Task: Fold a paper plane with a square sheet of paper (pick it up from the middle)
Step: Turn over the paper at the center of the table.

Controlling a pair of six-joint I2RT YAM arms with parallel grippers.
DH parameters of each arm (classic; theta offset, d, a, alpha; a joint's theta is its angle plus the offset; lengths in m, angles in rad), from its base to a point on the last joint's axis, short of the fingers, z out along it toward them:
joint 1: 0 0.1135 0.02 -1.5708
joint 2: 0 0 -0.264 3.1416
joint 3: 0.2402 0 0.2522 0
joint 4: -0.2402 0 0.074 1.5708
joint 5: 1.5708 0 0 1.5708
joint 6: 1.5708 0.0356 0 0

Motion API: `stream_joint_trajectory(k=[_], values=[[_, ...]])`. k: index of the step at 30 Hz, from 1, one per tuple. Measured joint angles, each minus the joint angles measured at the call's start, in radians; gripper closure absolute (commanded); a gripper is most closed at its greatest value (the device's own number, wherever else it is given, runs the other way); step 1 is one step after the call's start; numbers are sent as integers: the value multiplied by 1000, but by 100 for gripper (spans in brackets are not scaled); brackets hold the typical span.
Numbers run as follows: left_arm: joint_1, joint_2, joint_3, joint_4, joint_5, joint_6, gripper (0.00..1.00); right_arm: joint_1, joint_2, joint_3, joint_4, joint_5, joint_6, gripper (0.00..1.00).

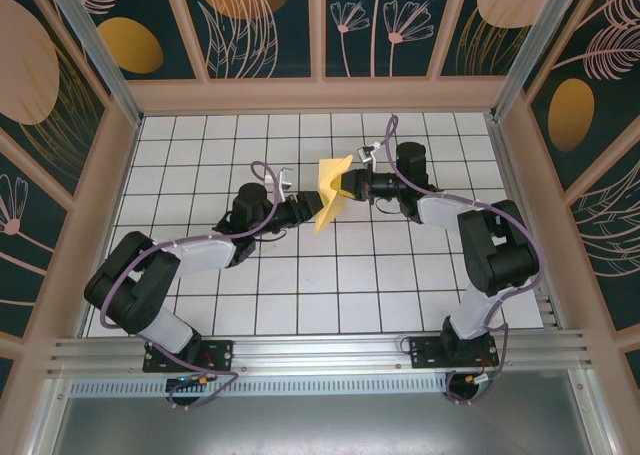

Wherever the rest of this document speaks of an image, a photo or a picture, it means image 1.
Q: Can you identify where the yellow cloth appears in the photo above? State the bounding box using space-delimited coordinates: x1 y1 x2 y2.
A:
313 154 354 235

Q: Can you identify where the grey sheet metal panel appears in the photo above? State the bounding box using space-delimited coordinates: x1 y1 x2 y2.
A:
49 369 596 455

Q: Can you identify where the aluminium side rail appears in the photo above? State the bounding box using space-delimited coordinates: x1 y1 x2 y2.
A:
487 114 569 332

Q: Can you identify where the long aluminium base rail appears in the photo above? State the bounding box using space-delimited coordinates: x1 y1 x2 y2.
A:
47 329 596 376

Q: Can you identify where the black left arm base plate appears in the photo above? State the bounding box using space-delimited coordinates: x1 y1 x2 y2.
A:
143 338 236 374

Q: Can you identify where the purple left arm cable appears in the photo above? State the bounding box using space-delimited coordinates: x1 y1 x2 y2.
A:
99 160 281 411

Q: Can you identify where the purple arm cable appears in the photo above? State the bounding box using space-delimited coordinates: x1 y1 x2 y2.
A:
379 114 546 406
99 160 281 411

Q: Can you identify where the aluminium corner post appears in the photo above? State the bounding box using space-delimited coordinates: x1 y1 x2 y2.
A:
39 0 146 128
489 0 599 122

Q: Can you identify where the perforated metal cable tray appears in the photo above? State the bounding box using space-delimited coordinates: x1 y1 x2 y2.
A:
69 378 451 396

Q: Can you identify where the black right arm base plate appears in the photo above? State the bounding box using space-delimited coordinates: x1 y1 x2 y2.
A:
408 335 501 371

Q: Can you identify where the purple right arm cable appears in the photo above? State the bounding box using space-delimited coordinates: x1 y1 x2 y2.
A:
379 114 546 406

